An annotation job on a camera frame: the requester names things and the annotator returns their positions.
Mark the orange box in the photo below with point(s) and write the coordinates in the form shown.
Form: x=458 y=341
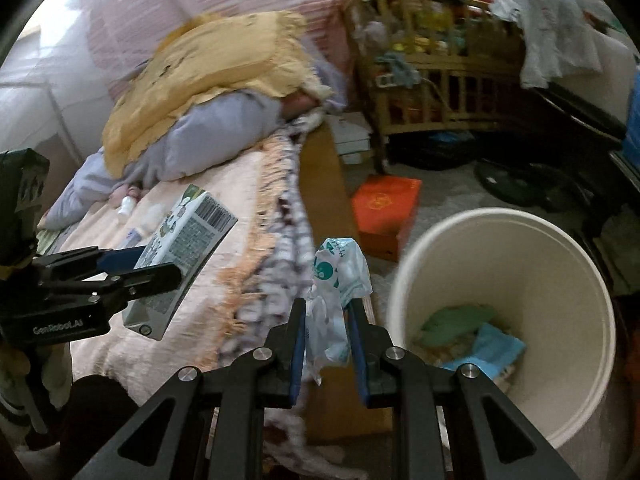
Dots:
x=385 y=205

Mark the white flat boxes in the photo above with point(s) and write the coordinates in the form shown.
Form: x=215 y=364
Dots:
x=352 y=135

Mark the teal green packet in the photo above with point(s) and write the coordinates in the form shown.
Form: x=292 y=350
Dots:
x=455 y=317

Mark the pink fringed bed blanket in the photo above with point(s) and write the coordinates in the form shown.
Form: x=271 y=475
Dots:
x=215 y=285

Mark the white plastic bag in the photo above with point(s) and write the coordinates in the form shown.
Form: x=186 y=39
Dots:
x=340 y=265

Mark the black furniture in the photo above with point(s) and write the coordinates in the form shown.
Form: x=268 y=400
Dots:
x=575 y=115

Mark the black floor fan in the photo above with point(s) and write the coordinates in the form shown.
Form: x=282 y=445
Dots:
x=520 y=185

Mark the white plastic bucket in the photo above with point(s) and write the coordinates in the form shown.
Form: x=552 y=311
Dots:
x=550 y=270

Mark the white blue tube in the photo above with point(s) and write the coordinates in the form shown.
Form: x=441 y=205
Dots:
x=132 y=236

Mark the small white bottle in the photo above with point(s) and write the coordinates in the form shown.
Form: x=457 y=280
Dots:
x=126 y=206

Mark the black bag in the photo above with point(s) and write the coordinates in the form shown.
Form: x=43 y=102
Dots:
x=435 y=150

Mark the white cloth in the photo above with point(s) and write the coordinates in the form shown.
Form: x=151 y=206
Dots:
x=550 y=20

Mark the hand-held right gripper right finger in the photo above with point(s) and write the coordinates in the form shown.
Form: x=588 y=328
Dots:
x=357 y=355

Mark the checkered bed sheet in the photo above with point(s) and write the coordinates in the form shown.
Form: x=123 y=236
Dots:
x=280 y=260

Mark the small pink cloth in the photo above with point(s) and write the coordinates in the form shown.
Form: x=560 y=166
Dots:
x=122 y=191

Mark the wooden crib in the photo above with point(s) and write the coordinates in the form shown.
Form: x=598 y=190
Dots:
x=430 y=85

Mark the white green milk carton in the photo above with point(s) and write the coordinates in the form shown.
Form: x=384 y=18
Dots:
x=200 y=225

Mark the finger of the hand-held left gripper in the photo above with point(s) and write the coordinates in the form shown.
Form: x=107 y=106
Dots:
x=120 y=260
x=150 y=280

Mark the blue plastic wrapper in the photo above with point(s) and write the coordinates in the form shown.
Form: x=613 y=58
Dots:
x=495 y=352

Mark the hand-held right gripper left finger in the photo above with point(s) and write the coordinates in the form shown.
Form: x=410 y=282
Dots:
x=298 y=355

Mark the green patterned mat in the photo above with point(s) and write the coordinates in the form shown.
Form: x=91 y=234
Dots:
x=50 y=242

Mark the wooden bed frame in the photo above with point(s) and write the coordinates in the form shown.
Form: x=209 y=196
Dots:
x=325 y=180

